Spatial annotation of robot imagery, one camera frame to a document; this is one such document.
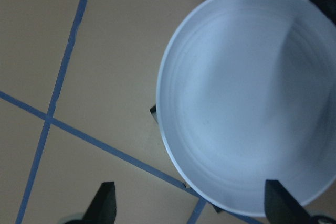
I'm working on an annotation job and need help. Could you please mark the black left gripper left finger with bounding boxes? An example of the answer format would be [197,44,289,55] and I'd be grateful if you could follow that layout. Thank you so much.
[82,182,116,223]

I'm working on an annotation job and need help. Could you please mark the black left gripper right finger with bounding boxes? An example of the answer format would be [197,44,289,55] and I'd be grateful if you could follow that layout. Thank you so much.
[264,179,310,223]

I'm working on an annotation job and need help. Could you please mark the blue plate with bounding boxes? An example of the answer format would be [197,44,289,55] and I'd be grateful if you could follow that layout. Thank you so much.
[155,0,336,218]

